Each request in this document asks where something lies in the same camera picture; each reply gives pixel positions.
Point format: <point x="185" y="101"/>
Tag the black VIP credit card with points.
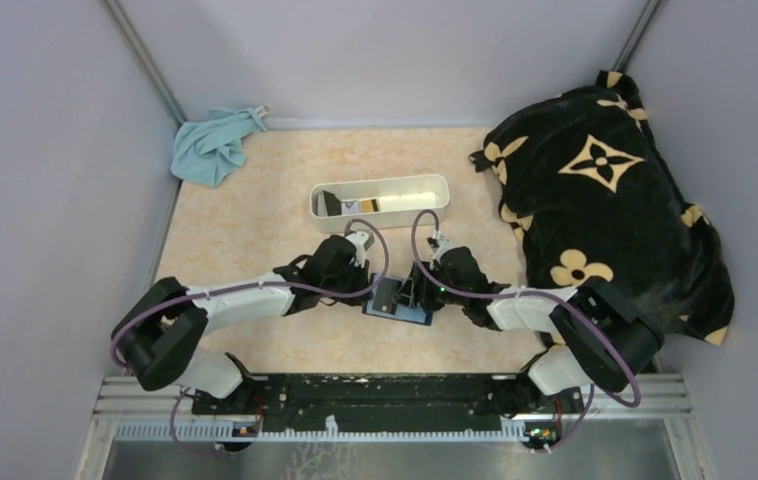
<point x="383" y="302"/>

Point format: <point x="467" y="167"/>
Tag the black gold patterned blanket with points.
<point x="587" y="194"/>

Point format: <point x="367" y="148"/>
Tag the white card in bin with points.
<point x="353" y="207"/>

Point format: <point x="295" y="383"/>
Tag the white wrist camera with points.
<point x="362" y="242"/>
<point x="440" y="245"/>

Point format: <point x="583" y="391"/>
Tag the gold card in bin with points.
<point x="370" y="206"/>

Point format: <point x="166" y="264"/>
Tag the aluminium frame rail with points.
<point x="129" y="413"/>

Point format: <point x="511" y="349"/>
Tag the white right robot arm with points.
<point x="606" y="339"/>

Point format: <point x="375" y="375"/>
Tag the white oval plastic bin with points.
<point x="400" y="198"/>

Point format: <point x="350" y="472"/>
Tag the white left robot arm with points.
<point x="159" y="338"/>

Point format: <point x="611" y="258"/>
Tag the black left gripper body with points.
<point x="366" y="285"/>

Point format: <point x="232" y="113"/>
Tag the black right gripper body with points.
<point x="418" y="289"/>

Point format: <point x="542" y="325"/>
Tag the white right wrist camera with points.
<point x="440" y="245"/>

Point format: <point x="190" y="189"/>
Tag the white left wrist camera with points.
<point x="362" y="242"/>

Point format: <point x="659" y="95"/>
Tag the light blue cloth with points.
<point x="206" y="152"/>

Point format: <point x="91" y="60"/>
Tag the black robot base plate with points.
<point x="407" y="403"/>

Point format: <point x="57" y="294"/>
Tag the blue leather card holder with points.
<point x="408" y="311"/>

